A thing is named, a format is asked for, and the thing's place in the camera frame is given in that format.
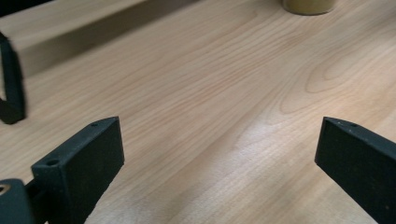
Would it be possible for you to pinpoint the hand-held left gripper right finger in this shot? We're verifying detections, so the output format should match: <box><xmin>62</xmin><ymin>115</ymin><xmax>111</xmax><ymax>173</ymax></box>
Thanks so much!
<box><xmin>314</xmin><ymin>116</ymin><xmax>396</xmax><ymax>224</ymax></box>

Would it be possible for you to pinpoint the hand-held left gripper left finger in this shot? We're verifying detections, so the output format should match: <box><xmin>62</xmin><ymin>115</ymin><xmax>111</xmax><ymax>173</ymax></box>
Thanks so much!
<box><xmin>31</xmin><ymin>116</ymin><xmax>125</xmax><ymax>224</ymax></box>

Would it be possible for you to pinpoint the black two-tier metal rack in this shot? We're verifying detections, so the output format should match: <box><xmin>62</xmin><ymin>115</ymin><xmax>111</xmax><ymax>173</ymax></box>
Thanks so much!
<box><xmin>0</xmin><ymin>31</ymin><xmax>27</xmax><ymax>125</ymax></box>

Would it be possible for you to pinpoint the glass jar with brown contents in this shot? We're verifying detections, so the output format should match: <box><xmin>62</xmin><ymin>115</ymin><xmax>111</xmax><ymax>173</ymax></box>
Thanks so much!
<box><xmin>282</xmin><ymin>0</ymin><xmax>336</xmax><ymax>17</ymax></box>

